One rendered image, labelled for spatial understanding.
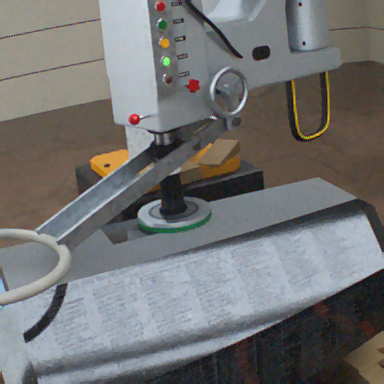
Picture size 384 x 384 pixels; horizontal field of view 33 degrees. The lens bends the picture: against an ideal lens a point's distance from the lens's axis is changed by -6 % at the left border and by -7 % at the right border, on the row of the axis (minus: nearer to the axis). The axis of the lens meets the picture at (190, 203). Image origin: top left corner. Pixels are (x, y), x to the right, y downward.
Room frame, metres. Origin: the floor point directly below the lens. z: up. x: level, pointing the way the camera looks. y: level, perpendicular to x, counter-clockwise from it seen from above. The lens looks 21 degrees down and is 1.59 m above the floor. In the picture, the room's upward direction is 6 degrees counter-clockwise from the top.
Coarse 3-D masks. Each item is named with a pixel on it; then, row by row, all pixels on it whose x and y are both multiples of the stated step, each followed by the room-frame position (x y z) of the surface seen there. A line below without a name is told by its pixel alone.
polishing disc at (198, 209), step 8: (184, 200) 1.96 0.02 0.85; (192, 200) 1.95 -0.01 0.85; (200, 200) 1.94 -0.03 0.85; (144, 208) 1.93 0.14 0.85; (152, 208) 1.92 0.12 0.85; (192, 208) 1.88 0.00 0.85; (200, 208) 1.88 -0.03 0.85; (208, 208) 1.87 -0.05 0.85; (144, 216) 1.86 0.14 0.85; (152, 216) 1.85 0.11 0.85; (160, 216) 1.85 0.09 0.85; (168, 216) 1.84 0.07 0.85; (176, 216) 1.83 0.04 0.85; (184, 216) 1.83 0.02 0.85; (192, 216) 1.82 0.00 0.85; (200, 216) 1.82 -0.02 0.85; (144, 224) 1.83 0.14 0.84; (152, 224) 1.80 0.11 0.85; (160, 224) 1.79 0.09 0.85; (168, 224) 1.79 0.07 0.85; (176, 224) 1.78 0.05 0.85; (184, 224) 1.79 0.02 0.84
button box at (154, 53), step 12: (144, 0) 1.73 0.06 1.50; (156, 0) 1.74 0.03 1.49; (168, 0) 1.77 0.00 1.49; (144, 12) 1.73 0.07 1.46; (156, 12) 1.74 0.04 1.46; (168, 12) 1.76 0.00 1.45; (144, 24) 1.74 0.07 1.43; (156, 24) 1.74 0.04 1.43; (168, 24) 1.76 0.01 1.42; (156, 36) 1.73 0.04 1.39; (168, 36) 1.76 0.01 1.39; (156, 48) 1.73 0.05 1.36; (168, 48) 1.76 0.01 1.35; (156, 60) 1.73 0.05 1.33; (156, 72) 1.73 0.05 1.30; (168, 72) 1.75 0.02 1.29; (156, 84) 1.72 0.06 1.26; (156, 96) 1.73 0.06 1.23
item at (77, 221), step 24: (216, 120) 1.94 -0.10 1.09; (240, 120) 1.95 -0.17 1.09; (192, 144) 1.87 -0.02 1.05; (120, 168) 1.84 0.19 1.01; (168, 168) 1.81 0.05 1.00; (96, 192) 1.78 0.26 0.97; (120, 192) 1.71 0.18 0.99; (144, 192) 1.75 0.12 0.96; (72, 216) 1.73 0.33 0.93; (96, 216) 1.65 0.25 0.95; (72, 240) 1.60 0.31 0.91
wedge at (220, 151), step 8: (216, 144) 2.62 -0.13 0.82; (224, 144) 2.61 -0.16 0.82; (232, 144) 2.60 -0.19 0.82; (208, 152) 2.57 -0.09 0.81; (216, 152) 2.56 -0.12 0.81; (224, 152) 2.54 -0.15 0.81; (232, 152) 2.56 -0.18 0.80; (200, 160) 2.52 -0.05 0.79; (208, 160) 2.50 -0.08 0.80; (216, 160) 2.49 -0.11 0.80; (224, 160) 2.49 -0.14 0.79
